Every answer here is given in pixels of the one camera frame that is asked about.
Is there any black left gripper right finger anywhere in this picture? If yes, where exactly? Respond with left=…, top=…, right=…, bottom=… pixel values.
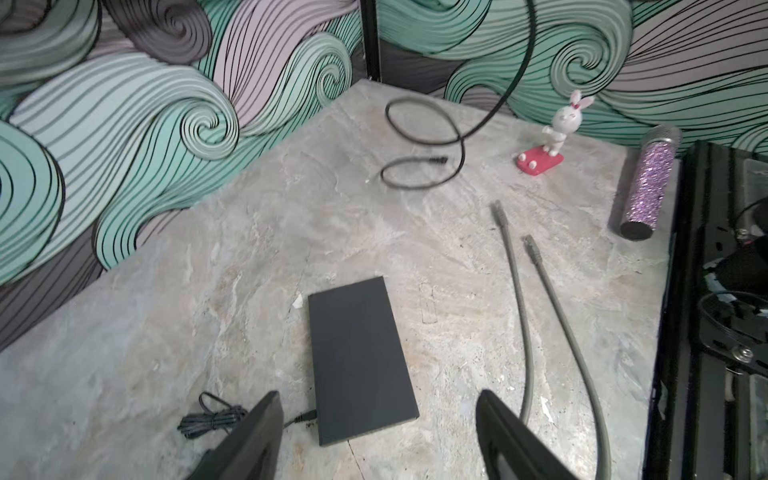
left=475, top=390, right=575, bottom=480

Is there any pink toy with white bunny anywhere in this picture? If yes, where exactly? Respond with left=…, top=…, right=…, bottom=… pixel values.
left=516, top=90, right=595, bottom=176

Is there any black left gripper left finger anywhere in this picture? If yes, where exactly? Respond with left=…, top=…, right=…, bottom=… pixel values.
left=188, top=391, right=284, bottom=480

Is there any grey ethernet cable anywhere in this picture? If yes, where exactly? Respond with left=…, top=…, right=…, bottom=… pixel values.
left=490, top=200, right=536, bottom=427
left=523, top=233, right=613, bottom=480

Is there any black corner frame post right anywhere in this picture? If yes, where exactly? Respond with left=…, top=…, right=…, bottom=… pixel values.
left=359, top=0, right=382, bottom=82

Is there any black adapter cable with barrel plug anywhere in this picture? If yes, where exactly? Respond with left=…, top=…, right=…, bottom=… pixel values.
left=177, top=391, right=318, bottom=440

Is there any large black switch box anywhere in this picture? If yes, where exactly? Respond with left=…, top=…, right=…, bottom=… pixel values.
left=308, top=277, right=420, bottom=447

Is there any black looped usb cable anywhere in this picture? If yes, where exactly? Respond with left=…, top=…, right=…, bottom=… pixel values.
left=379, top=0, right=539, bottom=192

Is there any glittery microphone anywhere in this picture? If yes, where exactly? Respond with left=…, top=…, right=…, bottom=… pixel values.
left=619, top=125, right=682, bottom=241

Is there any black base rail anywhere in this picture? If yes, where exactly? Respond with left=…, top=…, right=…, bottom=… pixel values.
left=642, top=141, right=767, bottom=479

